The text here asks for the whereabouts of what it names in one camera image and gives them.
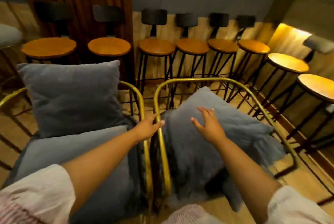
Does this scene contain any person's left hand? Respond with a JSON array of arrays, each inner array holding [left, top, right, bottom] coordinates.
[[133, 113, 165, 142]]

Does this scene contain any person's right hand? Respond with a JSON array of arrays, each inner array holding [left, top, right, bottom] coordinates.
[[190, 107, 227, 146]]

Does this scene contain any person's right forearm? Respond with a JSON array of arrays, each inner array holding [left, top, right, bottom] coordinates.
[[209, 135, 283, 218]]

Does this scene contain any person's left forearm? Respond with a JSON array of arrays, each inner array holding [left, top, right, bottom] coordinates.
[[62, 127, 144, 215]]

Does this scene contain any grey square pillow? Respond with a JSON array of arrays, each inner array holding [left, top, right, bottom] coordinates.
[[16, 60, 131, 139], [159, 86, 287, 212]]

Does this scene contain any row of wooden bar stools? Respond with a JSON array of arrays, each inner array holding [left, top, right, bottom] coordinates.
[[21, 1, 334, 206]]

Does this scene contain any white striped shirt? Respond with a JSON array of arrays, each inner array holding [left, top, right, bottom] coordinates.
[[0, 164, 334, 224]]

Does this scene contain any grey padded gold stool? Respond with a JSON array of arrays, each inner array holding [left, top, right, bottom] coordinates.
[[0, 0, 29, 96]]

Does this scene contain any gold frame armchair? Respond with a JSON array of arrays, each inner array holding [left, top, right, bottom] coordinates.
[[153, 77, 299, 215], [0, 80, 154, 224]]

